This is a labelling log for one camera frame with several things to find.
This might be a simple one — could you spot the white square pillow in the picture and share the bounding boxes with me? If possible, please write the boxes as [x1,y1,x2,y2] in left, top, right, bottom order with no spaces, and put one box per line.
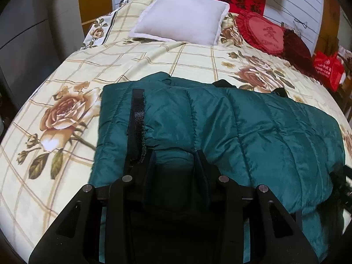
[129,0,231,46]

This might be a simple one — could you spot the red shopping bag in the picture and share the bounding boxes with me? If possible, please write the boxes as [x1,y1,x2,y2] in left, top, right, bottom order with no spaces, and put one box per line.
[312,50,346,93]

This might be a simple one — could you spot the bed with floral checked sheet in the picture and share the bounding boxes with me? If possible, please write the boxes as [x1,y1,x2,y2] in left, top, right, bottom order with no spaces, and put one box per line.
[0,0,352,255]

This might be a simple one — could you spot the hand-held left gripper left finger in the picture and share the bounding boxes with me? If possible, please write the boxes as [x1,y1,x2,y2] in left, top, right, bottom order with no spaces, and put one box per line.
[29,150,158,264]

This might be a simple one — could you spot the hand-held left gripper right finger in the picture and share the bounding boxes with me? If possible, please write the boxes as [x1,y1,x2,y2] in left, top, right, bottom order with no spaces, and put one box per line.
[194,150,320,264]

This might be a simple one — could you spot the black wall cable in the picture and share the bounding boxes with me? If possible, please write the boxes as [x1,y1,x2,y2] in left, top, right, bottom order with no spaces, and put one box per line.
[234,0,321,31]

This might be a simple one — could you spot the yellow wooden door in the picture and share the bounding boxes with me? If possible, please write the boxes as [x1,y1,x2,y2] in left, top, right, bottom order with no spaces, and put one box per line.
[77,0,113,34]

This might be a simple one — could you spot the red heart-shaped cushion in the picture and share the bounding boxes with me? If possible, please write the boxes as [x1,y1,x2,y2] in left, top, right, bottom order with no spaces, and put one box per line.
[235,9,285,57]

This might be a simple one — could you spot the grey wardrobe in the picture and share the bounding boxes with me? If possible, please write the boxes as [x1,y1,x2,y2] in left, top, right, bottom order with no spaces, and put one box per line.
[0,0,84,106]

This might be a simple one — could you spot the wooden chair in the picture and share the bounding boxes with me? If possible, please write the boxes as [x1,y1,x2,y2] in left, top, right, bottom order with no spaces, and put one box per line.
[334,47,352,112]

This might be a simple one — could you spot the dark green puffer jacket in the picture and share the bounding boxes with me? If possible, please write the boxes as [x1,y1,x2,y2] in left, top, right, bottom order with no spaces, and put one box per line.
[88,71,347,264]

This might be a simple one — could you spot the dark red velvet cushion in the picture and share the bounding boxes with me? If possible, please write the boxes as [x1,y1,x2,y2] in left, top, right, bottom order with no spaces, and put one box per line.
[282,27,314,75]

